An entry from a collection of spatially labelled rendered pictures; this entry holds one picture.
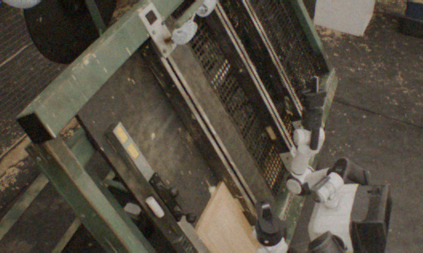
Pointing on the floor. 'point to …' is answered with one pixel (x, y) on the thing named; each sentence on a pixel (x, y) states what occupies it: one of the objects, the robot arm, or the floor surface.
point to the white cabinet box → (344, 14)
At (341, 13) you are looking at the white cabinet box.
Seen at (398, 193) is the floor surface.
